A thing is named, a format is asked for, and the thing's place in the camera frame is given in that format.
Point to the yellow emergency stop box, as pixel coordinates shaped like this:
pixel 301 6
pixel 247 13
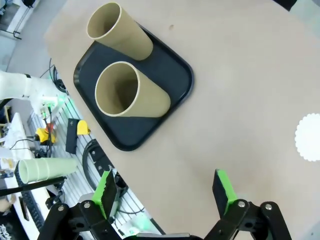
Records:
pixel 45 136

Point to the black plastic serving tray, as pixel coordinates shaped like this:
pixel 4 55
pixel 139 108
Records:
pixel 135 132

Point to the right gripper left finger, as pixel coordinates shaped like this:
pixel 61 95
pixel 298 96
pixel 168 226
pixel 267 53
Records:
pixel 101 197

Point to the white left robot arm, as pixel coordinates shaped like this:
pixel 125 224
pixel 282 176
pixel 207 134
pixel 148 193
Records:
pixel 15 85

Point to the tan tumbler cup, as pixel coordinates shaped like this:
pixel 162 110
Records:
pixel 130 37
pixel 152 100

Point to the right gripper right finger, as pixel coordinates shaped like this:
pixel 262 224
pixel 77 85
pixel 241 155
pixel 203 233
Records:
pixel 227 195

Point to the yellow plastic clip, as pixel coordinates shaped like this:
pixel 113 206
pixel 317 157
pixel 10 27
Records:
pixel 82 127

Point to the black rectangular block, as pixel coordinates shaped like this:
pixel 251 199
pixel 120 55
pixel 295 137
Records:
pixel 71 136

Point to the white scalloped paper coaster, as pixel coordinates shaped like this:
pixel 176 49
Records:
pixel 308 137

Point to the pale green stacked cups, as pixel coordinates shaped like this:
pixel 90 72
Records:
pixel 50 168

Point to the aluminium slotted base plate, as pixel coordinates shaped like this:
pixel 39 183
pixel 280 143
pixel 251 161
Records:
pixel 73 180

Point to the black rod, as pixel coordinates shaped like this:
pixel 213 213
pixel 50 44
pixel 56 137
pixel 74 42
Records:
pixel 30 187

